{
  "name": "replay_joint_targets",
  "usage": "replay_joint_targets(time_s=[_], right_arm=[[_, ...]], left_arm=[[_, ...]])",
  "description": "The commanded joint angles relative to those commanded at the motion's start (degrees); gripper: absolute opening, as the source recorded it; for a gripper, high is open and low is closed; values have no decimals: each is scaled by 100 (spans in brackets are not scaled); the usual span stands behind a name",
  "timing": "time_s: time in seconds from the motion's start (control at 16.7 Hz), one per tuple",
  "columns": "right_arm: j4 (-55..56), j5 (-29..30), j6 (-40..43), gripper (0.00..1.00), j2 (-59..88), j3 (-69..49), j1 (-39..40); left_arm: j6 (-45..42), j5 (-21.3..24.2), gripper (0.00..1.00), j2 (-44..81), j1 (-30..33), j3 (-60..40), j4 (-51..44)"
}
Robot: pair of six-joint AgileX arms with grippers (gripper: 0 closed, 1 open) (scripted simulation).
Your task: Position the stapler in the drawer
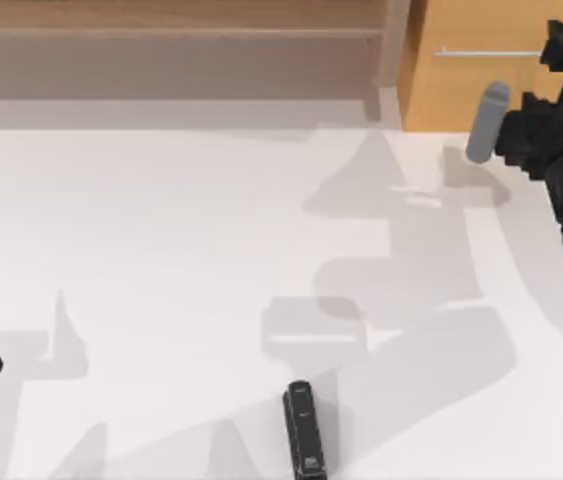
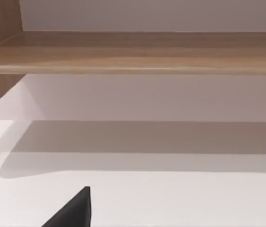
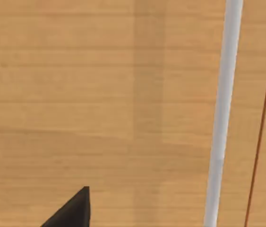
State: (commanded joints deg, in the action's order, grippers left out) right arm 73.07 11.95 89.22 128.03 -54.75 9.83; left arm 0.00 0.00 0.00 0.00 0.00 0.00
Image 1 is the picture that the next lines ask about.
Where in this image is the pale grey rounded box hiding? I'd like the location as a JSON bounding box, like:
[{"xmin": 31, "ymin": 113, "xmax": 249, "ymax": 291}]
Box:
[{"xmin": 465, "ymin": 81, "xmax": 512, "ymax": 164}]

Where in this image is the light wooden cupboard door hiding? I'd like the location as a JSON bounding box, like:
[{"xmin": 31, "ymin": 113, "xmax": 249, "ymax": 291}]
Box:
[{"xmin": 396, "ymin": 0, "xmax": 563, "ymax": 135}]

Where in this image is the black stapler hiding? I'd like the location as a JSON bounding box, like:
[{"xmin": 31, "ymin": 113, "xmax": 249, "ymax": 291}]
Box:
[{"xmin": 281, "ymin": 379, "xmax": 330, "ymax": 479}]

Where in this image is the wooden open shelf unit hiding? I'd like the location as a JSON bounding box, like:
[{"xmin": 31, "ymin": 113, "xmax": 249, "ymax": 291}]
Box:
[{"xmin": 0, "ymin": 0, "xmax": 403, "ymax": 124}]

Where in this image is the long metal handle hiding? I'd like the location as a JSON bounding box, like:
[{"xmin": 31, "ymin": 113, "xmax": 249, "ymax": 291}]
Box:
[{"xmin": 434, "ymin": 45, "xmax": 548, "ymax": 58}]

